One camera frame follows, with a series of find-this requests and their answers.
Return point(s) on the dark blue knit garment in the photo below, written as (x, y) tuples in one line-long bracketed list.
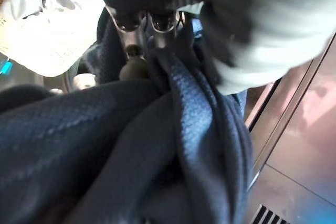
[(78, 142)]

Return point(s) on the teal tag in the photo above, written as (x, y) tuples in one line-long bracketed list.
[(5, 68)]

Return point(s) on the floor vent grille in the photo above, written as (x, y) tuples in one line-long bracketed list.
[(267, 216)]

